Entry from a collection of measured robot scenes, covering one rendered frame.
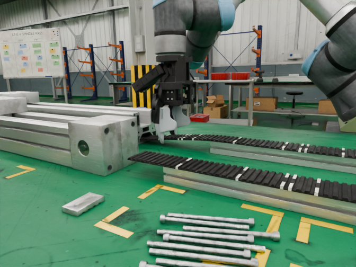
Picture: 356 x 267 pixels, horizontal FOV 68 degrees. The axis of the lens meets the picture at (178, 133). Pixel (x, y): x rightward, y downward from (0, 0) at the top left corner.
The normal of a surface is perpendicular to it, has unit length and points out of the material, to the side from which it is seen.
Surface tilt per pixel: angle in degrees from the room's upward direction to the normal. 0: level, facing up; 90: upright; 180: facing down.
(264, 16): 90
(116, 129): 90
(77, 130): 90
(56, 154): 90
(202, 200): 0
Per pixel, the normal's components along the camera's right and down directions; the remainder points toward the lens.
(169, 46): -0.04, 0.22
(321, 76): -0.72, 0.55
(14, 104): 0.86, 0.10
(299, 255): -0.02, -0.97
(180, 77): -0.52, 0.20
